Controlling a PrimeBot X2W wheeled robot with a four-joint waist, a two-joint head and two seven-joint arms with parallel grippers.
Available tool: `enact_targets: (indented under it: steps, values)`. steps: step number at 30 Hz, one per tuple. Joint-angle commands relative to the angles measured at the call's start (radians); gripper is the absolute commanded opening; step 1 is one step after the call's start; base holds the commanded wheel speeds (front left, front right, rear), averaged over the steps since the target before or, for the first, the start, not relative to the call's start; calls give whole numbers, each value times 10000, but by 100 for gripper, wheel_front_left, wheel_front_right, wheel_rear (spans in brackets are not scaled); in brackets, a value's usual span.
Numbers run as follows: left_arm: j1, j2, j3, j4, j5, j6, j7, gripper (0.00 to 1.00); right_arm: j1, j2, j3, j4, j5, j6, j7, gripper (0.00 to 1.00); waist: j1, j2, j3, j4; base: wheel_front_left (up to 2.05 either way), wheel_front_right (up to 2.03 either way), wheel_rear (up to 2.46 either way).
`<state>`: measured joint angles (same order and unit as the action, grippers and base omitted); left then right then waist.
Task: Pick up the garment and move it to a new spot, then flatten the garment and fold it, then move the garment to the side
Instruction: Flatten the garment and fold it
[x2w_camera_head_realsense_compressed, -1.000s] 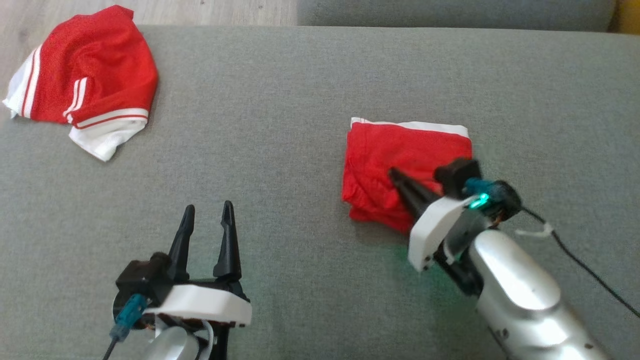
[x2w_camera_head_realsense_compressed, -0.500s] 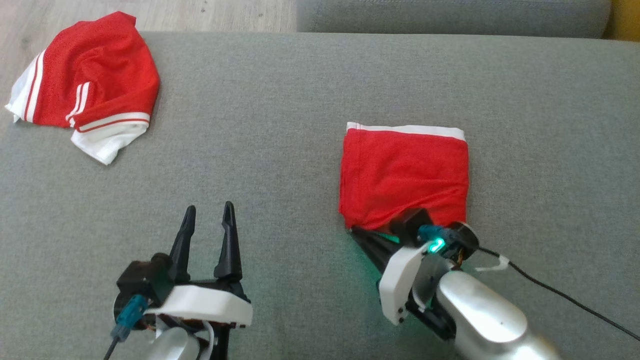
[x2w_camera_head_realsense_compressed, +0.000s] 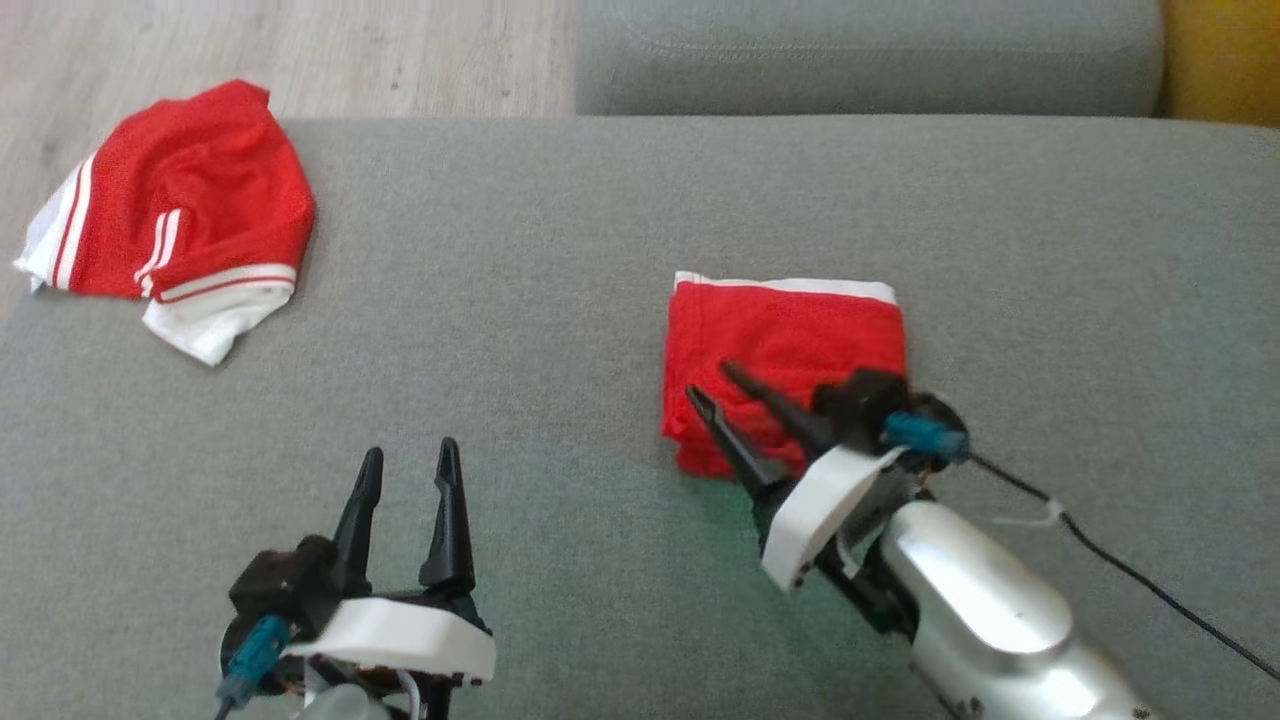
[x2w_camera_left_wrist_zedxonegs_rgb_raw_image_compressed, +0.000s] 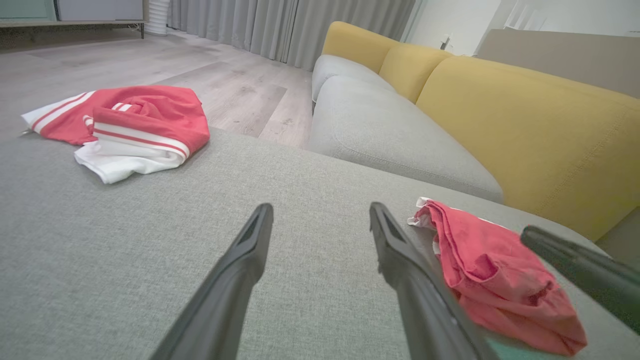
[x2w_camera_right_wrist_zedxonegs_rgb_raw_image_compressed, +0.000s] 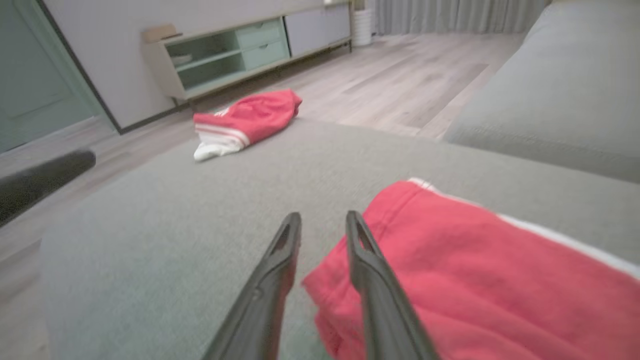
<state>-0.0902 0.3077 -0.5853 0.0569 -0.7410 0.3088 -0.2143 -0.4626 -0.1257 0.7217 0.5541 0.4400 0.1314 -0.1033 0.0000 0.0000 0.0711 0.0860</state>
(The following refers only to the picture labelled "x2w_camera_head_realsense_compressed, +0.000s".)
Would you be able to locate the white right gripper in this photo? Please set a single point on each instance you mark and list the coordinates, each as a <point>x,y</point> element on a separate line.
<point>815,510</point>

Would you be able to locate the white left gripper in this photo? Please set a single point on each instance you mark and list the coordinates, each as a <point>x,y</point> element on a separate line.
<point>400,635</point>

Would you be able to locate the red shorts with white trim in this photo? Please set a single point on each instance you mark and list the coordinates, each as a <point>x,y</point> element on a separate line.
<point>780,330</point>

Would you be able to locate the red white-striped t-shirt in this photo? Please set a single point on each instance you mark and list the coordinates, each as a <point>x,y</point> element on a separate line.
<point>200,180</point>

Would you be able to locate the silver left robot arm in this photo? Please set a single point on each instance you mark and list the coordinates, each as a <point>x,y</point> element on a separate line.
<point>345,705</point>

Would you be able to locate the wide grey sofa seat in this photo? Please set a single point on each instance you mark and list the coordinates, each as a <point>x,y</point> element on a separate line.
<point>560,300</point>

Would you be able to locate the narrow grey sofa seat cushion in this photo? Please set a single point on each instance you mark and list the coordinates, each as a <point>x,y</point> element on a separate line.
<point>860,50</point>

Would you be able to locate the yellow sofa back cushion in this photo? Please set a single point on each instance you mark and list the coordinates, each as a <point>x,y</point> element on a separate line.
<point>1225,55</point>

